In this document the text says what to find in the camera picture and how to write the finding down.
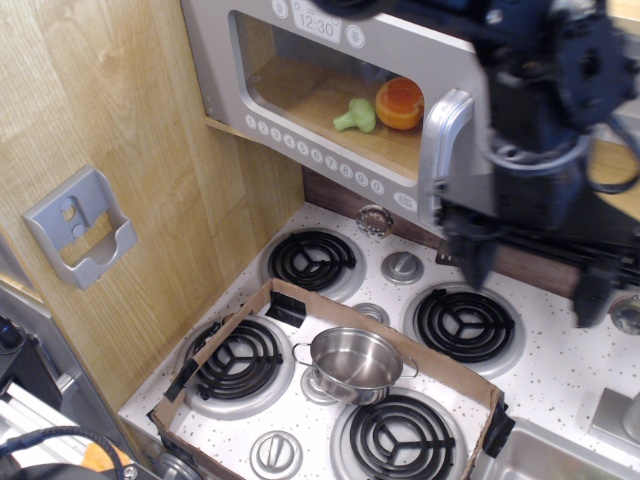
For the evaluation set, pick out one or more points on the black burner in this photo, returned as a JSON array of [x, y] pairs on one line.
[[312, 259], [245, 364], [468, 326], [400, 438]]

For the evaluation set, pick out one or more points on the brown cardboard barrier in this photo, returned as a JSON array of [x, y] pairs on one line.
[[296, 386]]

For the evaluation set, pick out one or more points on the front grey stove knob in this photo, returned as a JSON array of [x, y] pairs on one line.
[[276, 455]]

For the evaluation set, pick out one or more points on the orange toy fruit half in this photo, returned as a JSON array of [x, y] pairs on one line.
[[399, 104]]

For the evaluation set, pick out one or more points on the small steel pot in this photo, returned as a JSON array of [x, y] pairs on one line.
[[354, 366]]

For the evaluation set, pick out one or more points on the back left black burner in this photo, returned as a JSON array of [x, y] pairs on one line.
[[312, 259]]

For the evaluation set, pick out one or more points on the steel sink basin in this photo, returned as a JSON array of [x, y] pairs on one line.
[[528, 451]]

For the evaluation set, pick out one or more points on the front left black burner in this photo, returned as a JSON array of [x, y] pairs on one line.
[[245, 364]]

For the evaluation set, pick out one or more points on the front right black burner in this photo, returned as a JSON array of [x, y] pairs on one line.
[[400, 438]]

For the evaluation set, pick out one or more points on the grey toy microwave door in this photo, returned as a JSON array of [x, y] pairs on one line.
[[281, 71]]

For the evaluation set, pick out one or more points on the silver microwave door handle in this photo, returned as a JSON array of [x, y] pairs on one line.
[[445, 120]]

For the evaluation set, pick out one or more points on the silver faucet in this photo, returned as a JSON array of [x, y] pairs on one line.
[[624, 315]]

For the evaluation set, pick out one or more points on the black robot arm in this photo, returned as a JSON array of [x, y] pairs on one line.
[[555, 70]]

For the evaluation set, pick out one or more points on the grey faucet handle base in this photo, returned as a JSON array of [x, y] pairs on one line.
[[616, 421]]

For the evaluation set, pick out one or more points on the back grey stove knob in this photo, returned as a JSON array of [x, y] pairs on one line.
[[402, 268]]

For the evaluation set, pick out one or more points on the back right black burner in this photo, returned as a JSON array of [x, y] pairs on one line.
[[468, 326]]

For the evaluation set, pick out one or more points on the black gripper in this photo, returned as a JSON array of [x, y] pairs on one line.
[[547, 205]]

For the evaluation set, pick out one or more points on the clear round wall knob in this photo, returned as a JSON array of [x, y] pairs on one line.
[[375, 221]]

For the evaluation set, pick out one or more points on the grey wall phone holder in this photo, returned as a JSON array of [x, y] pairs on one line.
[[67, 213]]

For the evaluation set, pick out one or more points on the middle grey stove knob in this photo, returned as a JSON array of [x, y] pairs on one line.
[[373, 311]]

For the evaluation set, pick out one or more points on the green toy broccoli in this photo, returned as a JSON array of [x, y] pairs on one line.
[[361, 114]]

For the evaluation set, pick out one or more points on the grey stove knob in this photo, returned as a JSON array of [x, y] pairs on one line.
[[373, 311], [276, 455], [402, 268]]

